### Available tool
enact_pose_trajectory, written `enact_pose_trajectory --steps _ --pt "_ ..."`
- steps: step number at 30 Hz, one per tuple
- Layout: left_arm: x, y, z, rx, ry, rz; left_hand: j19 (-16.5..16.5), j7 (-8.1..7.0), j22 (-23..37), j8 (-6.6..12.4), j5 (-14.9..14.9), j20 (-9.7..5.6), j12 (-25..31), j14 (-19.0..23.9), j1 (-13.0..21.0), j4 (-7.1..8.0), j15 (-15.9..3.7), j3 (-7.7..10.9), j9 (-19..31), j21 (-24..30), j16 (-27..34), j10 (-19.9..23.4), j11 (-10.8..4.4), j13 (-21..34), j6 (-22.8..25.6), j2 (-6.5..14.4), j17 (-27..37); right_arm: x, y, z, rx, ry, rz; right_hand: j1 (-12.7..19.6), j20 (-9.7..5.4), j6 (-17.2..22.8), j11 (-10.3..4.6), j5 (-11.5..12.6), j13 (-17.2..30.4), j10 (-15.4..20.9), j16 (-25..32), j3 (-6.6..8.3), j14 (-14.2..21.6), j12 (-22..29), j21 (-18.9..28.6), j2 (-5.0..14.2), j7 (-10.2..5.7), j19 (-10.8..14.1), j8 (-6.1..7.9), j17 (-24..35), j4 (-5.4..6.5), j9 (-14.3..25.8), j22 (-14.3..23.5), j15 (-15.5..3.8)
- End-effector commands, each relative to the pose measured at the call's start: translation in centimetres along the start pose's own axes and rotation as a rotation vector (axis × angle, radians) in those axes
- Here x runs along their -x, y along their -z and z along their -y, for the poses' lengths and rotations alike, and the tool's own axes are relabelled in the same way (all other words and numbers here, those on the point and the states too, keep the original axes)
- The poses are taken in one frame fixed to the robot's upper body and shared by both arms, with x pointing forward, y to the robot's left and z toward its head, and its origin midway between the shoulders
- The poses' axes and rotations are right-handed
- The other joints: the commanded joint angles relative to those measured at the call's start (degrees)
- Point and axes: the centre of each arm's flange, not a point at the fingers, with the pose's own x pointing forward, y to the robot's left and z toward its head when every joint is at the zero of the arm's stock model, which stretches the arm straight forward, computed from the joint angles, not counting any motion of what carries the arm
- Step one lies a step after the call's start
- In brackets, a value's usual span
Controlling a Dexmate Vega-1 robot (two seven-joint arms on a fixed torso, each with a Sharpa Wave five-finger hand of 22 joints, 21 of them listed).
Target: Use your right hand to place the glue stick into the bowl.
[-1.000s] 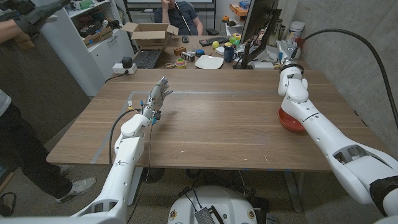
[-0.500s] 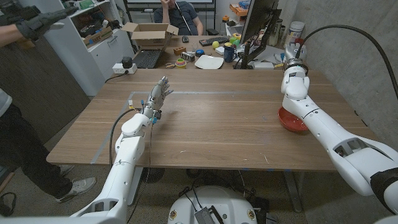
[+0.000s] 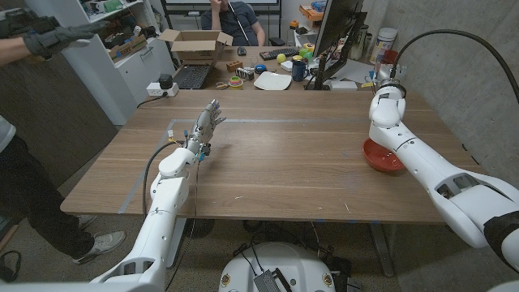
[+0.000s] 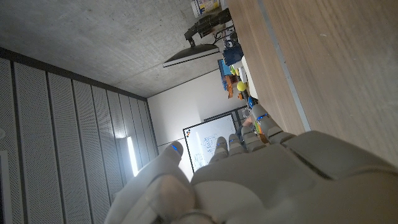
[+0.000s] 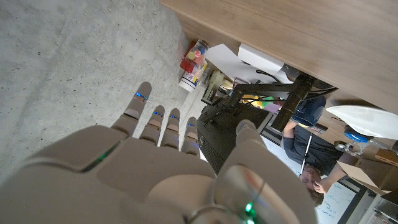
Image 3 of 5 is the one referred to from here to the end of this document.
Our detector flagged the operator right gloved hand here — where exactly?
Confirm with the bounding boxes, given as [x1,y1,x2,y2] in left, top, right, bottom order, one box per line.
[23,19,109,61]

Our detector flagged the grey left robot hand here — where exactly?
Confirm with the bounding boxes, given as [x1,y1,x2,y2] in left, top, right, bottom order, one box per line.
[186,99,227,158]

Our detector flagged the operator left gloved hand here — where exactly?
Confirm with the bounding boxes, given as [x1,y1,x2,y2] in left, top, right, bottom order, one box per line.
[0,7,61,40]

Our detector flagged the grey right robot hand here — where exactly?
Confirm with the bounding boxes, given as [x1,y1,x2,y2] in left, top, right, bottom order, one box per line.
[375,63,406,85]

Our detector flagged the operator right forearm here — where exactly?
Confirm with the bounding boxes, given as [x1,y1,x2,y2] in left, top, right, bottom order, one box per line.
[0,36,32,68]

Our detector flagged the red bowl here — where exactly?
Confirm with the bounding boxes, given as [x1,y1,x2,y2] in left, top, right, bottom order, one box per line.
[362,137,406,174]

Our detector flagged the white cylindrical canister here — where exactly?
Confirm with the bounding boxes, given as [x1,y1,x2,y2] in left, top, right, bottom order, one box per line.
[368,27,398,66]

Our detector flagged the white paper sheet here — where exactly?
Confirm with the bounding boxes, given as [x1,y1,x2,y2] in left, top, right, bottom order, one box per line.
[330,59,376,85]

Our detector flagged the flat white box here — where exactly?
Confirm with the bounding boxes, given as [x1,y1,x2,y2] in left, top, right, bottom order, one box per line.
[328,79,358,92]

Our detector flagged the black laptop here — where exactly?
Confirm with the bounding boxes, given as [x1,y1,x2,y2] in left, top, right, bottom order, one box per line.
[173,42,226,90]

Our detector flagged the white power strip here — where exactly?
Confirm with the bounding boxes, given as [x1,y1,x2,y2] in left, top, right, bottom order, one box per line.
[146,82,180,97]

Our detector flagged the brown cardboard shelf box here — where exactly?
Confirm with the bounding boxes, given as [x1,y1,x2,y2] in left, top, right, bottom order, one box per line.
[107,34,148,62]

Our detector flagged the black computer monitor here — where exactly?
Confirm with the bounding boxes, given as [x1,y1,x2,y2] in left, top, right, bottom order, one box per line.
[304,0,368,91]

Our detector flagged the open cardboard box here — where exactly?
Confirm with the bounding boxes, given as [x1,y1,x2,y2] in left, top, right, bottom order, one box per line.
[157,28,234,66]

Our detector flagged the white plate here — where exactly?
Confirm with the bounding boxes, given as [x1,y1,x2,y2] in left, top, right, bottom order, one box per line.
[253,71,293,92]

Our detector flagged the white shelf cabinet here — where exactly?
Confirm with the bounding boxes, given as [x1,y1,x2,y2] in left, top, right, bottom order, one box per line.
[24,0,178,126]

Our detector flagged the dark blue mug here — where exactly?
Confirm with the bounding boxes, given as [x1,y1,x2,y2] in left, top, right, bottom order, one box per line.
[291,60,310,83]

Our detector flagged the black round floor stand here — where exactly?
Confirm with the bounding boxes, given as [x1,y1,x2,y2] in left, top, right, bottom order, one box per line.
[184,218,216,239]

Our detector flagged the orange storage box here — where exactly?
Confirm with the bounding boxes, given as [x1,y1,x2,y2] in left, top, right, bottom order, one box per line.
[298,2,325,22]

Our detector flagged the black keyboard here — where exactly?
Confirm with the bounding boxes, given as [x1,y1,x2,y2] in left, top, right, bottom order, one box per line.
[259,47,301,62]

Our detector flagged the seated person dark shirt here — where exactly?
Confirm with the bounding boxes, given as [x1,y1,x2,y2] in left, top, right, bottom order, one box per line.
[200,0,267,47]

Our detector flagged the standing person black trousers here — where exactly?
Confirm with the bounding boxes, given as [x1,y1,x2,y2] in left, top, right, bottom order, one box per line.
[0,115,127,265]

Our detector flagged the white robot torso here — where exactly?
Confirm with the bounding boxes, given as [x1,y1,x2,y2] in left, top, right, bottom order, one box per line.
[218,242,337,292]

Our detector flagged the grey finned device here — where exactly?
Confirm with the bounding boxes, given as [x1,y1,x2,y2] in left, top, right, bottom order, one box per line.
[253,269,281,292]

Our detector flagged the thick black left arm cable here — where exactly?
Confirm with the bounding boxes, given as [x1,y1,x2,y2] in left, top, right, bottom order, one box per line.
[142,140,186,216]

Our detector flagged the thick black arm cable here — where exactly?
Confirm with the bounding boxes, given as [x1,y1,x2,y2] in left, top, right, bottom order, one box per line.
[142,140,186,216]
[389,28,519,105]

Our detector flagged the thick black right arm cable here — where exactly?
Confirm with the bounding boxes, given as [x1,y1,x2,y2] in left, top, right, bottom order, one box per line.
[389,28,519,105]

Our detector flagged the black floor cable loop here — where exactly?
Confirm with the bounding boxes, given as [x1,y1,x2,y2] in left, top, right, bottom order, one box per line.
[0,250,22,283]

